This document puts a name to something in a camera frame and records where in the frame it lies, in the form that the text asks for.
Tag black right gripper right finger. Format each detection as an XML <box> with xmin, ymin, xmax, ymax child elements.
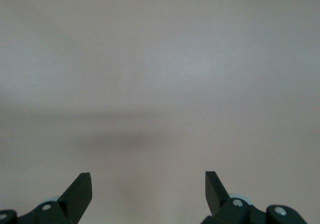
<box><xmin>202</xmin><ymin>171</ymin><xmax>268</xmax><ymax>224</ymax></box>

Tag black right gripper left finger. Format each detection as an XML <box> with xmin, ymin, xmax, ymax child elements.
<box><xmin>17</xmin><ymin>172</ymin><xmax>93</xmax><ymax>224</ymax></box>

